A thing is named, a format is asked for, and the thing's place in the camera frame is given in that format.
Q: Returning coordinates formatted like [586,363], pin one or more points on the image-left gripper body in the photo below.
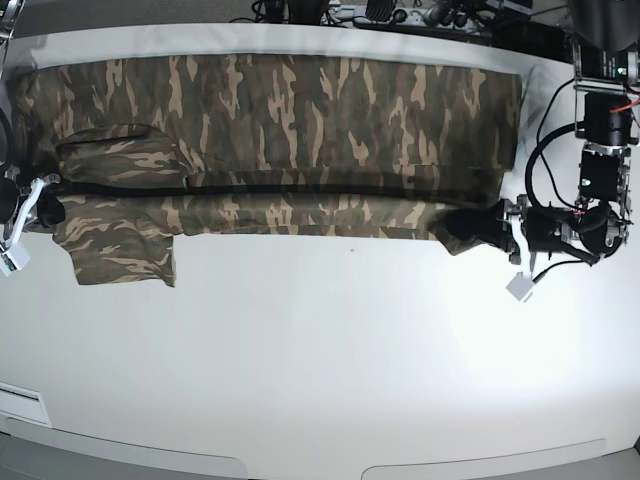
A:
[15,188]

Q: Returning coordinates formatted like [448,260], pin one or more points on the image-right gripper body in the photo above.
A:
[549,230]

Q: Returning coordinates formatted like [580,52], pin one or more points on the camouflage T-shirt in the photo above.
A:
[148,149]

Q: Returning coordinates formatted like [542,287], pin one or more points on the black equipment box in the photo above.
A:
[533,39]

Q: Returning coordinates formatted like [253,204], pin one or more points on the white label plate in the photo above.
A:
[24,405]

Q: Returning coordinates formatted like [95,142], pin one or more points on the grey power strip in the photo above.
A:
[439,17]

